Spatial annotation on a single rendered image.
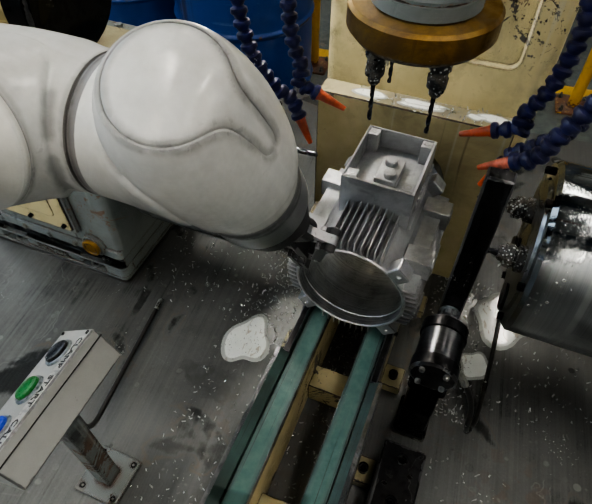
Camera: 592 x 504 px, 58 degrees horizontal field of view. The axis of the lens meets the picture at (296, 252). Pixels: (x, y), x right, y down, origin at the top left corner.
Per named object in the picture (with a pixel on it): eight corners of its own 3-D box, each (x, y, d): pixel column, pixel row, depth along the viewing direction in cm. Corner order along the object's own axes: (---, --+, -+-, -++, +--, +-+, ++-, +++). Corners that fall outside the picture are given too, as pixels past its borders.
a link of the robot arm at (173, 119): (325, 130, 41) (175, 99, 44) (282, -6, 26) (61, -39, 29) (283, 263, 39) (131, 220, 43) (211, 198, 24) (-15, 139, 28)
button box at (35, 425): (92, 354, 68) (62, 328, 66) (123, 353, 64) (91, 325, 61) (-3, 482, 58) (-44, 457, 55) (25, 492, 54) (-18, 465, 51)
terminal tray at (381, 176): (363, 162, 82) (367, 123, 77) (430, 180, 80) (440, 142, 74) (335, 212, 75) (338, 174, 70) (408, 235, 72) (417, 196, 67)
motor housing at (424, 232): (332, 222, 95) (339, 136, 81) (437, 255, 90) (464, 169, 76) (286, 307, 83) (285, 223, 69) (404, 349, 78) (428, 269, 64)
